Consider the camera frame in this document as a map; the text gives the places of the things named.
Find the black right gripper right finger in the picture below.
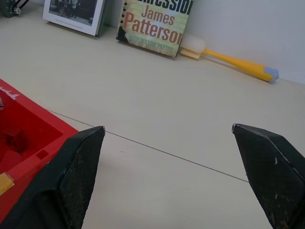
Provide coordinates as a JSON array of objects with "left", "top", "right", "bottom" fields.
[{"left": 231, "top": 123, "right": 305, "bottom": 229}]

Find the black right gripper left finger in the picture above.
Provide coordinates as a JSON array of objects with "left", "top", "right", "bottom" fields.
[{"left": 0, "top": 125, "right": 106, "bottom": 229}]

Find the red round piece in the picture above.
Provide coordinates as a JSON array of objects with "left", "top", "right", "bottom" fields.
[{"left": 0, "top": 150, "right": 22, "bottom": 173}]

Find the red plastic bin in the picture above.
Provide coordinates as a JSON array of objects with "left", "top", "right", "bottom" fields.
[{"left": 0, "top": 78, "right": 80, "bottom": 217}]

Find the white framed photo book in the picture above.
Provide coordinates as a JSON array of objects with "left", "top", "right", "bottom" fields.
[{"left": 42, "top": 0, "right": 106, "bottom": 37}]

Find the James Patterson paperback book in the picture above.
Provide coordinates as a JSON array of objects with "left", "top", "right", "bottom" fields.
[{"left": 116, "top": 0, "right": 196, "bottom": 58}]

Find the dark green machine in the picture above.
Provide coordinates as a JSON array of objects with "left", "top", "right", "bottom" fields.
[{"left": 0, "top": 0, "right": 24, "bottom": 18}]

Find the yellow handled cleaning brush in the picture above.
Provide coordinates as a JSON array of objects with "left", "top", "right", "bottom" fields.
[{"left": 179, "top": 33, "right": 279, "bottom": 84}]

